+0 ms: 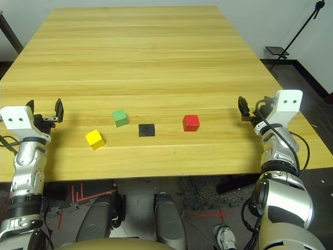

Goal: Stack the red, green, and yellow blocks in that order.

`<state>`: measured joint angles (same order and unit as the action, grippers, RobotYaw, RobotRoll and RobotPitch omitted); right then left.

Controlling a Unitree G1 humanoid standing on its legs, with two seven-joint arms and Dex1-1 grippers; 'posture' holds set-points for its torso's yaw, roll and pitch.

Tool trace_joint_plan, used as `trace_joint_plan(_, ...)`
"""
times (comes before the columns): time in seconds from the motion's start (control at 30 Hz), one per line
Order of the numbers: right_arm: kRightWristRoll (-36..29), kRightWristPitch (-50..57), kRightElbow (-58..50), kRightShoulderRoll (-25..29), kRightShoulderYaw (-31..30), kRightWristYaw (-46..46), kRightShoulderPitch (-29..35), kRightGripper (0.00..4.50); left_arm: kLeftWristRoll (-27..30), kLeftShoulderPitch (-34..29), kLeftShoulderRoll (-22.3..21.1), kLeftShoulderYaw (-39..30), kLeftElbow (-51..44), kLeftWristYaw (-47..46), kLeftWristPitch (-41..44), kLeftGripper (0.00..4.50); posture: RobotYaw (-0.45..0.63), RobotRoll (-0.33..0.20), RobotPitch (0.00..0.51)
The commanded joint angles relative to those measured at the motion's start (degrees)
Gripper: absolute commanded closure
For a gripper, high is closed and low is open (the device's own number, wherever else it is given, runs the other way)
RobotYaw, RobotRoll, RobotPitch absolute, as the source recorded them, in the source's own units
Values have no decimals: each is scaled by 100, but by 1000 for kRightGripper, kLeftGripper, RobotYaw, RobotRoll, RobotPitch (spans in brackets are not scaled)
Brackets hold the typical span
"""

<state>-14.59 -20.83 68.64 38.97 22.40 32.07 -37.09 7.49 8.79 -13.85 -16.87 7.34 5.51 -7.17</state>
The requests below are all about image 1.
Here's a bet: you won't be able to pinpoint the white sneaker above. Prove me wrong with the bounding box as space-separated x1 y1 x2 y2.
217 226 238 250

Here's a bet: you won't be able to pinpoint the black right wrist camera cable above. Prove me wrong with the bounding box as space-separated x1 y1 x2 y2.
254 100 312 180

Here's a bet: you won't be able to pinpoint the grey robot foot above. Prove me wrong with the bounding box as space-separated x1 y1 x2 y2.
155 192 187 250
75 194 118 243

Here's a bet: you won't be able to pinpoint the black square marker patch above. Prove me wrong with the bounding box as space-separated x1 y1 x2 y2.
138 123 156 138

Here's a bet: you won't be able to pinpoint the black tripod stand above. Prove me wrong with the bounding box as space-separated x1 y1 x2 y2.
269 0 326 71

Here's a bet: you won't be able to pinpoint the grey right robot foot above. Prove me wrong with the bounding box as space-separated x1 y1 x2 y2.
155 192 187 250

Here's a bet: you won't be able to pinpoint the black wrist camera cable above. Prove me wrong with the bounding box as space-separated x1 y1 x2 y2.
254 100 312 180
0 134 55 250

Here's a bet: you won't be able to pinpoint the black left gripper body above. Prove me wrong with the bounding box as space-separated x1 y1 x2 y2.
32 113 57 135

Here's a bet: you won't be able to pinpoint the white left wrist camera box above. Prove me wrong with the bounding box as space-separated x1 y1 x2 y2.
0 105 52 143

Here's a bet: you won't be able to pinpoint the black left wrist camera cable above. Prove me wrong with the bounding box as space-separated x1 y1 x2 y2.
0 134 55 250

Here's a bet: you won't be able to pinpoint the speckled black foam mat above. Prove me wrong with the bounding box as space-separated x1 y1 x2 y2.
178 176 261 211

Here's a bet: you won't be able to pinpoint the yellow wooden block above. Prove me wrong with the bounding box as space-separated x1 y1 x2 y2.
84 129 106 151

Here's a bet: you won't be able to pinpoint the green wooden block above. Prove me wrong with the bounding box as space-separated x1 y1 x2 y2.
112 109 129 128

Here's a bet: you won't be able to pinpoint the grey puzzle mat pieces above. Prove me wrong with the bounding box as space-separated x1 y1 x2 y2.
43 199 80 218

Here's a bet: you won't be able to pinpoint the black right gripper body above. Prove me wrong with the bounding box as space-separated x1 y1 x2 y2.
241 104 273 128

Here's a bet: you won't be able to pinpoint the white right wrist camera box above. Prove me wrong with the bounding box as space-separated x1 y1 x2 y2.
253 89 304 131

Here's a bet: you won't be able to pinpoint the tan robot torso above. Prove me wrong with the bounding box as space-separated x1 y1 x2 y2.
56 237 172 250

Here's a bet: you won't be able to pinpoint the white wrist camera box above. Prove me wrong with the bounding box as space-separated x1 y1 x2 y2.
253 89 304 131
0 105 52 143

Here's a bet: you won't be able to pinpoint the dark square stand plate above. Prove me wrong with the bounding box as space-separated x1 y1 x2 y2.
265 46 290 56

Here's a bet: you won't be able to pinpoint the red wooden block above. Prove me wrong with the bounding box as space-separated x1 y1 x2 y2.
182 114 200 132

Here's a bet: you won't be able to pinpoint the grey left robot foot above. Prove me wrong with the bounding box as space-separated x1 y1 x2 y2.
75 194 118 243

